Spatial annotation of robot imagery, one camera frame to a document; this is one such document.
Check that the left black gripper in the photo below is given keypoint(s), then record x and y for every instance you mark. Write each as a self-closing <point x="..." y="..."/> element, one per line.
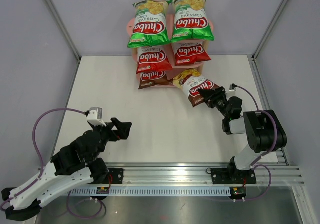
<point x="123" y="128"/>

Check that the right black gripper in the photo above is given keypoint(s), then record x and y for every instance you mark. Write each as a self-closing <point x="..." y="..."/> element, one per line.
<point x="207" y="93"/>

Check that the brown Chuba chips bag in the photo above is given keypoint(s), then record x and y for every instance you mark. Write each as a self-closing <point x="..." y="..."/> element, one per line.
<point x="190" y="81"/>
<point x="154" y="78"/>

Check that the red Chuba chips bag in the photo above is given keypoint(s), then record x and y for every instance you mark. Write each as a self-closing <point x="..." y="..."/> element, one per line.
<point x="151" y="59"/>
<point x="189" y="53"/>

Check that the green Chuba chips bag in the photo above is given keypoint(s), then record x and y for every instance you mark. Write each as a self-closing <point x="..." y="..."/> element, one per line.
<point x="149" y="27"/>
<point x="190" y="22"/>

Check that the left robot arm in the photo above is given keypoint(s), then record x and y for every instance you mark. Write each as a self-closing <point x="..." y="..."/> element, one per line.
<point x="74" y="165"/>

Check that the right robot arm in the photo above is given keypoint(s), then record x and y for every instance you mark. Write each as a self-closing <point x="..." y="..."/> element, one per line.
<point x="262" y="128"/>

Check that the pink three-tier shelf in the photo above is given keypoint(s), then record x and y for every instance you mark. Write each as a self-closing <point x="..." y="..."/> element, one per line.
<point x="169" y="51"/>

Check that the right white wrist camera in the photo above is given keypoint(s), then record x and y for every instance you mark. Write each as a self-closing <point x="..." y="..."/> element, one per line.
<point x="232" y="90"/>

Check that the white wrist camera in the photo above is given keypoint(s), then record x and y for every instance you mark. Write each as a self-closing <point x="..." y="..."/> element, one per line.
<point x="232" y="90"/>
<point x="94" y="116"/>

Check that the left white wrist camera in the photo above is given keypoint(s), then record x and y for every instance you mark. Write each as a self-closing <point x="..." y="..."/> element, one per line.
<point x="94" y="116"/>

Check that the aluminium mounting rail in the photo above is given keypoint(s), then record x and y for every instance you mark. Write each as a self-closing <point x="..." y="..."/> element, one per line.
<point x="194" y="174"/>

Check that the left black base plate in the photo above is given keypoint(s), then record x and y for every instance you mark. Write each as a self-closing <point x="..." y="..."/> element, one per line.
<point x="115" y="176"/>

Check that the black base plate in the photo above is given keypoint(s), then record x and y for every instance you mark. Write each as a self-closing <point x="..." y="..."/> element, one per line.
<point x="115" y="176"/>
<point x="225" y="176"/>

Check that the white slotted cable duct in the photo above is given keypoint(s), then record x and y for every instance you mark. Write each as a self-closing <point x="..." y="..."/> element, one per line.
<point x="153" y="191"/>

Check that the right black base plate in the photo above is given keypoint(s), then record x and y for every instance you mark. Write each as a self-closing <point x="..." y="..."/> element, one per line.
<point x="225" y="176"/>

